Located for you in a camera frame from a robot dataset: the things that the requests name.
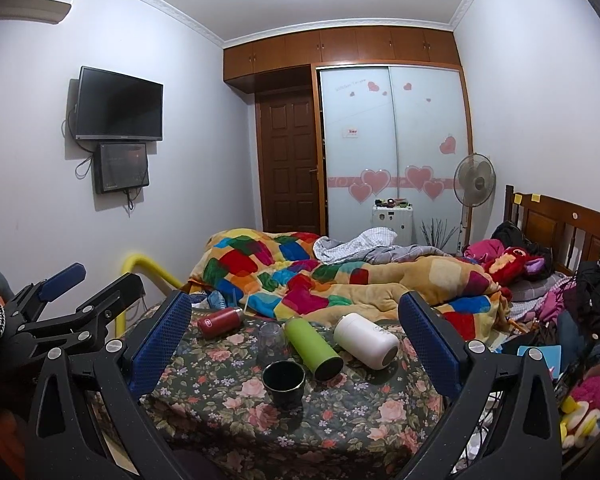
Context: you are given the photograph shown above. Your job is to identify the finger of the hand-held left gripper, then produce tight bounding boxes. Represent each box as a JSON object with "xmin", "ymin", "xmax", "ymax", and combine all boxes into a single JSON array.
[
  {"xmin": 16, "ymin": 272, "xmax": 146, "ymax": 357},
  {"xmin": 2, "ymin": 262, "xmax": 87, "ymax": 322}
]

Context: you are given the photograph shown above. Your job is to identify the white standing fan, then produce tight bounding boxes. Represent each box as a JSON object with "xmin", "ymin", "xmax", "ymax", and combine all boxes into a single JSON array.
[{"xmin": 454, "ymin": 153, "xmax": 498, "ymax": 249}]

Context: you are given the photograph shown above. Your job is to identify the wooden wardrobe with glass doors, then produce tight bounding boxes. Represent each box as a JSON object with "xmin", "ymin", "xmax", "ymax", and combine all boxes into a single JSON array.
[{"xmin": 223, "ymin": 27, "xmax": 474, "ymax": 252}]

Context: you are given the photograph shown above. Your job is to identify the small white appliance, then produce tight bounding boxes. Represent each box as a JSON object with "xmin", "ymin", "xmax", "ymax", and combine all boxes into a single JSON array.
[{"xmin": 371, "ymin": 205, "xmax": 414, "ymax": 247}]

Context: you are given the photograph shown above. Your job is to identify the colourful patchwork blanket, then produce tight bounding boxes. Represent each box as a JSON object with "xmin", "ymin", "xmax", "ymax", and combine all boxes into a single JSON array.
[{"xmin": 187, "ymin": 229, "xmax": 514, "ymax": 356}]

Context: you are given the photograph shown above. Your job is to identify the dark wooden door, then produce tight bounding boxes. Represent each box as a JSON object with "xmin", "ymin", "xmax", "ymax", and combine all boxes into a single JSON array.
[{"xmin": 255, "ymin": 92, "xmax": 322, "ymax": 236}]

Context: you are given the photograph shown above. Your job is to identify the black wall television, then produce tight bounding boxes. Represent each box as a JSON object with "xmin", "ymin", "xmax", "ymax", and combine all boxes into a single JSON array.
[{"xmin": 75, "ymin": 66, "xmax": 164, "ymax": 142}]

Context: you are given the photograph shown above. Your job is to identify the red plush toy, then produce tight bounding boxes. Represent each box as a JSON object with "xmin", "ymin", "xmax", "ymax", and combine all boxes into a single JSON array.
[{"xmin": 481, "ymin": 246, "xmax": 547, "ymax": 289}]

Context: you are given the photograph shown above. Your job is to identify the yellow padded tube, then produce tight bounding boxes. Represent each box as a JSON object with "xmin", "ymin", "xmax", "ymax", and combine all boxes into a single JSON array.
[{"xmin": 121, "ymin": 254, "xmax": 184, "ymax": 334}]

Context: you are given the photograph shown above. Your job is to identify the yellow and white toy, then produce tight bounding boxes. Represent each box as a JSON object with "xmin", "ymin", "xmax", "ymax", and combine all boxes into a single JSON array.
[{"xmin": 560, "ymin": 395, "xmax": 600, "ymax": 449}]

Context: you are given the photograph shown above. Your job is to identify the wooden bed headboard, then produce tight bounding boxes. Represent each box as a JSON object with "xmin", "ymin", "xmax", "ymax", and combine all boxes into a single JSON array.
[{"xmin": 503, "ymin": 185, "xmax": 600, "ymax": 282}]

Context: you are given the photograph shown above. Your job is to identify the grey checked cloth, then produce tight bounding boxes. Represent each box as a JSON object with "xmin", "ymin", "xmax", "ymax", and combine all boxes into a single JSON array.
[{"xmin": 312, "ymin": 228, "xmax": 431, "ymax": 266}]

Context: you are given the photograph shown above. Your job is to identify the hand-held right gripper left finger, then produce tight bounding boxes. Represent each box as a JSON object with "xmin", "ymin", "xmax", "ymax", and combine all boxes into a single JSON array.
[{"xmin": 26, "ymin": 291, "xmax": 201, "ymax": 480}]

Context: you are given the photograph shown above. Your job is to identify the dark green cup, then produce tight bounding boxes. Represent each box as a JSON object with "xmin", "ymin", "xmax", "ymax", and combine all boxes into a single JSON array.
[{"xmin": 262, "ymin": 360, "xmax": 307, "ymax": 409}]

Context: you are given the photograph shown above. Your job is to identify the blue notebook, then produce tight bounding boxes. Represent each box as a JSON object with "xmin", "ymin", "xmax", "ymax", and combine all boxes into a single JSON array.
[{"xmin": 517, "ymin": 344, "xmax": 564, "ymax": 382}]

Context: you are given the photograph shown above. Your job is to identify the floral cloth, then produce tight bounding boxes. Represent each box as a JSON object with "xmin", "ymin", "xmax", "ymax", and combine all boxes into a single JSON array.
[{"xmin": 87, "ymin": 305, "xmax": 447, "ymax": 480}]

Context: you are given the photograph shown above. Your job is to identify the bundle of dark twigs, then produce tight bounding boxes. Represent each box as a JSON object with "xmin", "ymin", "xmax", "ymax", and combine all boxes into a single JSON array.
[{"xmin": 420, "ymin": 218, "xmax": 462, "ymax": 252}]

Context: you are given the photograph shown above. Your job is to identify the green bottle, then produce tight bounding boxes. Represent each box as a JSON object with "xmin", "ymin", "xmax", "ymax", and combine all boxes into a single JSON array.
[{"xmin": 284, "ymin": 316, "xmax": 344, "ymax": 381}]

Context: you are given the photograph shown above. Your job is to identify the black television cable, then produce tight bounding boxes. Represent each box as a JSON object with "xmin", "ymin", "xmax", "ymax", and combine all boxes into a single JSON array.
[{"xmin": 61, "ymin": 104, "xmax": 97, "ymax": 179}]

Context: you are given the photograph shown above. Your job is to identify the pink clothing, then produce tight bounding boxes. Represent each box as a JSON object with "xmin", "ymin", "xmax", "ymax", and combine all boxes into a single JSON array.
[{"xmin": 462, "ymin": 239, "xmax": 506, "ymax": 264}]

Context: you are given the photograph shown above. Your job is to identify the white bottle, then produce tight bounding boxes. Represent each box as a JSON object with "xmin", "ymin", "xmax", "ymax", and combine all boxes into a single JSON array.
[{"xmin": 333, "ymin": 312, "xmax": 400, "ymax": 371}]

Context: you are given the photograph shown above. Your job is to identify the white air conditioner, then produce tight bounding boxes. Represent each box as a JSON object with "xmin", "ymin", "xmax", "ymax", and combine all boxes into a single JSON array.
[{"xmin": 0, "ymin": 0, "xmax": 73, "ymax": 26}]

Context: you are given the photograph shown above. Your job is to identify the pile of black clothes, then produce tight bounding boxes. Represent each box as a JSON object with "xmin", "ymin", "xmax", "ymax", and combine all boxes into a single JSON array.
[{"xmin": 562, "ymin": 260, "xmax": 600, "ymax": 332}]

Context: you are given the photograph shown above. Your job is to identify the small black wall monitor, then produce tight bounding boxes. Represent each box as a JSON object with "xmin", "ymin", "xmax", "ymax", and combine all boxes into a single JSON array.
[{"xmin": 94, "ymin": 142, "xmax": 150, "ymax": 195}]

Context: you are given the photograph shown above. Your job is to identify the clear glass cup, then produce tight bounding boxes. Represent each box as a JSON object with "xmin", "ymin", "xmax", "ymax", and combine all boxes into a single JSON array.
[{"xmin": 256, "ymin": 321, "xmax": 287, "ymax": 368}]

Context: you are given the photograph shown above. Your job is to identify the red bottle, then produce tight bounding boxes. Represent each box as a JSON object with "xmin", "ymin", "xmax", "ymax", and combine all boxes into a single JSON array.
[{"xmin": 197, "ymin": 306, "xmax": 245, "ymax": 339}]

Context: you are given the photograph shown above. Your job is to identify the black bag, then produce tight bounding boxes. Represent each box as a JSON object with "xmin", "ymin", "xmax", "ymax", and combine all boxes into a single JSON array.
[{"xmin": 491, "ymin": 221, "xmax": 532, "ymax": 252}]

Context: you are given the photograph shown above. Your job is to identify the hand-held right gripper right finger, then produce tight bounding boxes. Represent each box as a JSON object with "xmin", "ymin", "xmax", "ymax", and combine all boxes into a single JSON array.
[{"xmin": 395, "ymin": 291, "xmax": 564, "ymax": 480}]

